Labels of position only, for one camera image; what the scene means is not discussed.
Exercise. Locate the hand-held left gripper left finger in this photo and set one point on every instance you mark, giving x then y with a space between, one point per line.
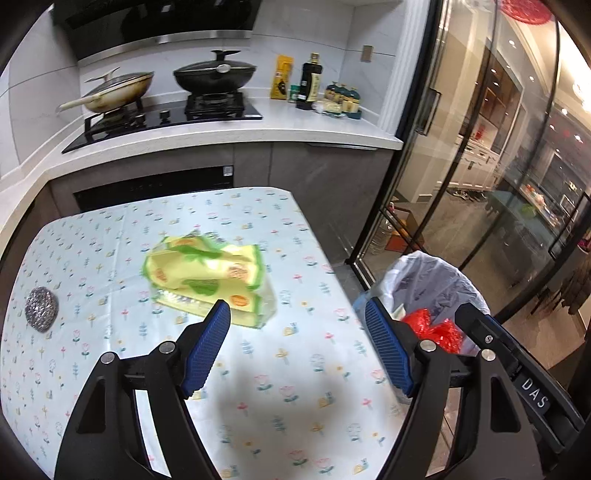
205 350

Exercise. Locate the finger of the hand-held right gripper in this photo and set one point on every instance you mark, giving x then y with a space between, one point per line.
478 325

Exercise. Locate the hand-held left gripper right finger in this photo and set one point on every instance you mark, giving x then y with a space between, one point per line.
388 350

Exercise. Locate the red plastic bag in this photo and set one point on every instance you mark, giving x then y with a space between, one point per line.
438 334

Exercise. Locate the trash bin with white liner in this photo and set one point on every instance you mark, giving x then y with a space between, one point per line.
429 281

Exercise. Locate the yellow green plastic wrapper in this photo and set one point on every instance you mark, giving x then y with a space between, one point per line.
198 267

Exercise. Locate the floral tablecloth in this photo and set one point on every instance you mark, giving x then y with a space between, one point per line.
277 350

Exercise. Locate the steel wool scrubber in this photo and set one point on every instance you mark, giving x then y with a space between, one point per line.
41 309

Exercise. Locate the built-in black oven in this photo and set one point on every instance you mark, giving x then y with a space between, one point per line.
152 184

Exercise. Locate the grey kitchen cabinet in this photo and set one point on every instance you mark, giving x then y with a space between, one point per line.
323 184

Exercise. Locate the glass sliding door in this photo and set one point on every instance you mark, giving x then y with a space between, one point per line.
461 138

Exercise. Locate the black gas stove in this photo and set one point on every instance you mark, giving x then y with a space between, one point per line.
138 133

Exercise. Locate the clear food packet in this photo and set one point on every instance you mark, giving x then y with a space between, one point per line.
323 107

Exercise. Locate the seasoning jar set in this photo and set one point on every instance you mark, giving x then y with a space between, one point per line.
344 98

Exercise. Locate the small green capped jar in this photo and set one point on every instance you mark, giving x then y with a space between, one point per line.
294 93

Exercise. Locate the black wok with lid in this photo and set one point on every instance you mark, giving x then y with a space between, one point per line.
214 78

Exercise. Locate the beige wok with lid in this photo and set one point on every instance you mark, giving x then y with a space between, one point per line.
120 90

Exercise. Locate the dark sauce bottle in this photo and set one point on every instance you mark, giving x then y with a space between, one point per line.
307 85

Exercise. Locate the yellow seasoning packet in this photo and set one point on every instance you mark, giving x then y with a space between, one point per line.
280 78

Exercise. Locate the red paper window decoration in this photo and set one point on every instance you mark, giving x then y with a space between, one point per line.
526 8

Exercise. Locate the black range hood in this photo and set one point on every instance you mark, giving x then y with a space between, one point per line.
161 23

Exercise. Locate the wall socket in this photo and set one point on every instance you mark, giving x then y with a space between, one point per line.
367 53

